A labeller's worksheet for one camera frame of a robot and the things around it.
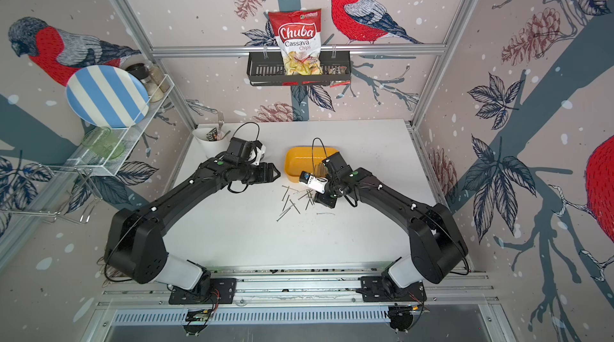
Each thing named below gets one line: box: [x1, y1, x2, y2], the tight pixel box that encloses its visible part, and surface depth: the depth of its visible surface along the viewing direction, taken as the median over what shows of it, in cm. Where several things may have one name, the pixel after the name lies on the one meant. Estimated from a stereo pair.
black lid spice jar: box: [124, 63, 164, 103], surface depth 83 cm
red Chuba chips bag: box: [268, 7, 323, 76], surface depth 83 cm
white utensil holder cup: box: [191, 127, 229, 159], surface depth 103 cm
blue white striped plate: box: [65, 64, 150, 130], surface depth 74 cm
